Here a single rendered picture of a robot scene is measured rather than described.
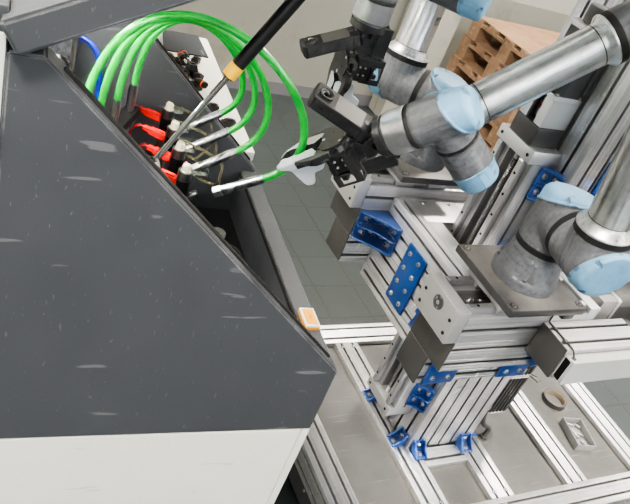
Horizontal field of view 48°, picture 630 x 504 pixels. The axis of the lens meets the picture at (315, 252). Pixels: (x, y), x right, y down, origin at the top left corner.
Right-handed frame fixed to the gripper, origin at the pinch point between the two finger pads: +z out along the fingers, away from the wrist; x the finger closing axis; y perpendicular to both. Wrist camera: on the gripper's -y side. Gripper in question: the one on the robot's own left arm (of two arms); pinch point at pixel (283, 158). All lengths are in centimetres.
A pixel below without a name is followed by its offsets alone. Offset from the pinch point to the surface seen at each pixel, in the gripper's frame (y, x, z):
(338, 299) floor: 124, 103, 87
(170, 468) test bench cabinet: 32, -40, 32
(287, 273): 24.8, -0.6, 14.6
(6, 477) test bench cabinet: 12, -53, 47
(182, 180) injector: -4.0, -2.9, 19.7
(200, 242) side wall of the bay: -7.8, -31.4, -1.8
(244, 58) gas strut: -26.5, -23.7, -19.5
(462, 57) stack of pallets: 139, 327, 63
